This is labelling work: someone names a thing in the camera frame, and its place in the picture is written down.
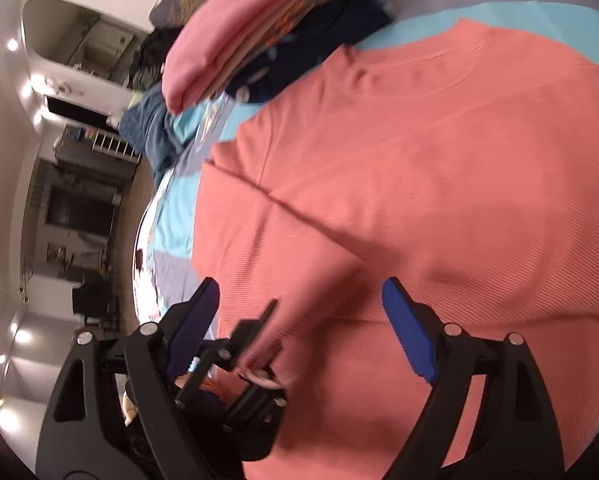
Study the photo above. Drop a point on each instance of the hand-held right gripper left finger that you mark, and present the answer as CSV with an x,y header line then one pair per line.
x,y
194,325

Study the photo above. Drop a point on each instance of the blue and grey printed bedsheet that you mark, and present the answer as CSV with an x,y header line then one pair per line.
x,y
419,15

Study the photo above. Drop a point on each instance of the coral knit shirt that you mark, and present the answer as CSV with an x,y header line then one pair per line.
x,y
404,185

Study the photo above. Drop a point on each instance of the blue denim garment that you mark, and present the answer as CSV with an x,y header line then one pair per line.
x,y
149,130

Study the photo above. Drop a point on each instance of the white railed rack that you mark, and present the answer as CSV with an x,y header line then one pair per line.
x,y
114,147

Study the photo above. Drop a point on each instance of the dark cabinet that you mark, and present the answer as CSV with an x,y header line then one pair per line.
x,y
76,210

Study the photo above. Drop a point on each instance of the black chair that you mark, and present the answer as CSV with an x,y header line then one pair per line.
x,y
91,300

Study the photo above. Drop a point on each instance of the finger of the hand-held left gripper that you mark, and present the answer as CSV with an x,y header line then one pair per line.
x,y
259,402
249,332

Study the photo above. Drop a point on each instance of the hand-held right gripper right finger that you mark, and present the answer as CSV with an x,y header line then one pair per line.
x,y
409,330

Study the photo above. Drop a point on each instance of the stack of folded patterned clothes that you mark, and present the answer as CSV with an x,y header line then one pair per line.
x,y
279,20

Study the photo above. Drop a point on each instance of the pink folded garment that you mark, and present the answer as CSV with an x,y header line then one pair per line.
x,y
214,45

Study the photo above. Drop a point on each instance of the dark clothes pile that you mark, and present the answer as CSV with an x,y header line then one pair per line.
x,y
157,50

